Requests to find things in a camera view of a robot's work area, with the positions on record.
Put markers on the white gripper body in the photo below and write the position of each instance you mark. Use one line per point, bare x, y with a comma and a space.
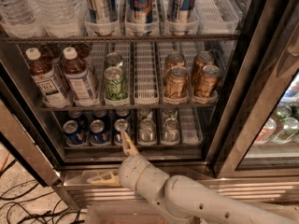
130, 173

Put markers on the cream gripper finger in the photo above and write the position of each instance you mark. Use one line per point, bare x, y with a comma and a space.
105, 179
128, 146

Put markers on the blue pepsi can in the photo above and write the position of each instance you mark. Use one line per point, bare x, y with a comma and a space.
123, 114
80, 118
74, 133
99, 132
103, 115
120, 124

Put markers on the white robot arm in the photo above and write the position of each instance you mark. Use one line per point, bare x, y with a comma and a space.
178, 198

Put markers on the silver soda can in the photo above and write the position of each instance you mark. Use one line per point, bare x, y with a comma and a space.
147, 130
170, 132

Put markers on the silver soda can right front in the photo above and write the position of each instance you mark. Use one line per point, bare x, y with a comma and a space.
170, 132

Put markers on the green soda can front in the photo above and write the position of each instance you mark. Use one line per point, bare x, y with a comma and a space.
115, 84

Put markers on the green soda can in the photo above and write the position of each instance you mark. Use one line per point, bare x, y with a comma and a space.
114, 59
115, 84

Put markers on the gold soda can front left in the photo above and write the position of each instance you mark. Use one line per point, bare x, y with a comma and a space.
176, 82

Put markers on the gold soda can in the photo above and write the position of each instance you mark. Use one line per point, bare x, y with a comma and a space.
176, 82
174, 58
202, 59
207, 81

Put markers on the green soda can rear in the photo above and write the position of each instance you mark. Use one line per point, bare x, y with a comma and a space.
114, 59

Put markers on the gold soda can front right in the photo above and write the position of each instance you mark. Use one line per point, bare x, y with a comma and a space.
207, 81

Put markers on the gold soda can rear left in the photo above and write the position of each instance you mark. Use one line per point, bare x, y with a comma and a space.
174, 58

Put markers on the steel fridge door left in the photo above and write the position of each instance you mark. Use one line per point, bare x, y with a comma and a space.
20, 135

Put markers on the gold soda can rear right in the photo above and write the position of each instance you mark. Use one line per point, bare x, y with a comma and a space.
202, 59

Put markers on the glass fridge door right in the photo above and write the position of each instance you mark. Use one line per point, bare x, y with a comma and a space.
243, 154

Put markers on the tall energy can middle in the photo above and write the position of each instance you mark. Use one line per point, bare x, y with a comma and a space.
140, 14

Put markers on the tall energy can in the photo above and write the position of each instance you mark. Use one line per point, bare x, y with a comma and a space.
140, 14
102, 17
179, 14

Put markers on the tall energy can left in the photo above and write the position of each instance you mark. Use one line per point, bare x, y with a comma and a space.
102, 17

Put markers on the tall energy can right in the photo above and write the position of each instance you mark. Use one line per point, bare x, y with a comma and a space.
179, 14

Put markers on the tea bottle front right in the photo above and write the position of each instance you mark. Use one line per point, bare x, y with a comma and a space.
79, 75

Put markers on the tea bottle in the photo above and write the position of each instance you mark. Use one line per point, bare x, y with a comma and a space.
79, 75
48, 79

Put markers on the tea bottle front left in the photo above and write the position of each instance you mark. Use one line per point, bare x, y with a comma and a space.
48, 79

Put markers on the water bottle right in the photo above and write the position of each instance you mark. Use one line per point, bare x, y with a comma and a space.
59, 18

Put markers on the water bottle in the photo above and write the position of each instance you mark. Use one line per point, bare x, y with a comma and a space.
59, 18
19, 19

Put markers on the clear plastic bin right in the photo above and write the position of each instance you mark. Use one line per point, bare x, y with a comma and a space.
287, 211

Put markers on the water bottle left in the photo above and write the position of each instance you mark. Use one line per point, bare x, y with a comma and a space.
19, 19

